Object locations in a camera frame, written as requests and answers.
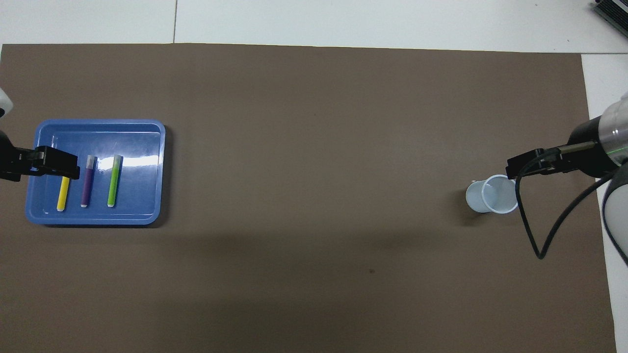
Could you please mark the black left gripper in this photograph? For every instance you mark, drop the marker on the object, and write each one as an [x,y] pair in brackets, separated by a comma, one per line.
[12,162]

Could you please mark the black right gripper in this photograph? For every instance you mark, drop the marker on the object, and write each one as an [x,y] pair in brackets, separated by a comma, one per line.
[591,147]

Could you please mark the yellow marker pen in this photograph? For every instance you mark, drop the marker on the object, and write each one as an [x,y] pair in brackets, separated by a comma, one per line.
[63,193]

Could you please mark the purple marker pen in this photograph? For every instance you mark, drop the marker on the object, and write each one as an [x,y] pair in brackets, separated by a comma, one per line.
[87,186]

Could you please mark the green marker pen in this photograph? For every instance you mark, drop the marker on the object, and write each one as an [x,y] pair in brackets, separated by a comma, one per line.
[114,181]

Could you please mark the translucent plastic cup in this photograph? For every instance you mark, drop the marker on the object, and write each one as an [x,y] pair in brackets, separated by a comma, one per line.
[478,196]

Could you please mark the blue plastic tray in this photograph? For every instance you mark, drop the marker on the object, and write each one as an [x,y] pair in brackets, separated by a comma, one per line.
[137,196]

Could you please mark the grey ribbed device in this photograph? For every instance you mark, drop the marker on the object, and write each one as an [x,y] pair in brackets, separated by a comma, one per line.
[613,11]

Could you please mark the brown table mat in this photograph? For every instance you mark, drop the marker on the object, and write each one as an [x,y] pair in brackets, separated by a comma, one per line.
[314,147]

